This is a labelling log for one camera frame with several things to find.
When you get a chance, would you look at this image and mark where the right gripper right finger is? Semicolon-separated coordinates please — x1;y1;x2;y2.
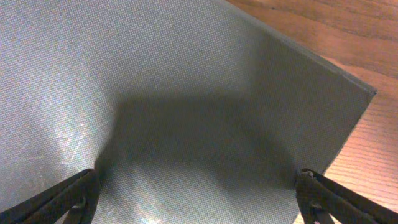
295;169;397;224

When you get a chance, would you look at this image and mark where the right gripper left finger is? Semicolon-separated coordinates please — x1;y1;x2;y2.
1;169;100;224

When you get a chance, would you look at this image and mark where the dark green box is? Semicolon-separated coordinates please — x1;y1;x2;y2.
1;1;376;223

